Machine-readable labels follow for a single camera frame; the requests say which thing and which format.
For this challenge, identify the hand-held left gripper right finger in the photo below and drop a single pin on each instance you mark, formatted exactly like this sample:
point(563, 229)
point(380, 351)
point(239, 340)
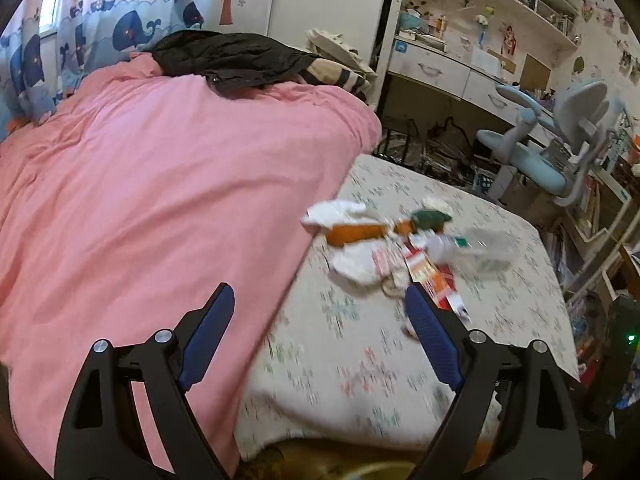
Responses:
point(432, 335)

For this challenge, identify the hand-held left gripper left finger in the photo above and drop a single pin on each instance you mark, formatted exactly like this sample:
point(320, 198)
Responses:
point(207, 335)

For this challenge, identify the red and white carton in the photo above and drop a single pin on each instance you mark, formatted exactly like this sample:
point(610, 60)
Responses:
point(432, 277)

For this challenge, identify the red patterned packet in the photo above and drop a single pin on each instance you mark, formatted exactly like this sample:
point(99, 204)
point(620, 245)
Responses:
point(387, 262)

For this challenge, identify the clear plastic bottle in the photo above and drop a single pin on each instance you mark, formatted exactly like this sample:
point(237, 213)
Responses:
point(475, 250)

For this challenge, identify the green wrapper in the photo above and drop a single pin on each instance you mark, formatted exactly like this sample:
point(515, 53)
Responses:
point(430, 217)

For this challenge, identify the floral bed sheet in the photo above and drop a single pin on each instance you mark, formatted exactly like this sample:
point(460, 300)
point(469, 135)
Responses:
point(360, 370)

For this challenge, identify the white book trolley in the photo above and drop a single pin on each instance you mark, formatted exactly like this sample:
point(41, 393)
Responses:
point(585, 220)

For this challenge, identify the pink duvet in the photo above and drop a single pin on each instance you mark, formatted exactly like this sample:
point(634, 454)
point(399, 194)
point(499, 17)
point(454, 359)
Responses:
point(150, 185)

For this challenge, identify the black bag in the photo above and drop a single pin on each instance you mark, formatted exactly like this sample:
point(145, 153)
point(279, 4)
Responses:
point(450, 137)

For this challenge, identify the blue and grey desk chair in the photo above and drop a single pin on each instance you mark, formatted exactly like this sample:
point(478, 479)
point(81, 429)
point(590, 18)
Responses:
point(540, 160)

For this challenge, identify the white desk with drawers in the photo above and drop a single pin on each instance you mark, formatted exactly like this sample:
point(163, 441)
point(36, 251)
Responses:
point(440, 72)

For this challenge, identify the striped pillow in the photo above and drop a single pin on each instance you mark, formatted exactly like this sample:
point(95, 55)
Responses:
point(340, 77)

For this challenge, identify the black jacket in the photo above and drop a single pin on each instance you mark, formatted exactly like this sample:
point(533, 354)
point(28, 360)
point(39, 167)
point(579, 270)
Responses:
point(230, 57)

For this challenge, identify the cork board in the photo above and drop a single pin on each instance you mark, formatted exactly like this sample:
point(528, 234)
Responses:
point(535, 72)

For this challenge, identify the beige tote bag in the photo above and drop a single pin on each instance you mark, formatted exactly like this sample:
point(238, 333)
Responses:
point(340, 45)

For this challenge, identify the whale print curtain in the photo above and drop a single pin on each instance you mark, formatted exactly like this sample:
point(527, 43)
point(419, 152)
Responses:
point(100, 15)

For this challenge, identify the white wardrobe with tree sticker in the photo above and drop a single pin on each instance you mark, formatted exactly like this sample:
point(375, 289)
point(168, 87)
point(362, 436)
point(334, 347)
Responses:
point(310, 0)

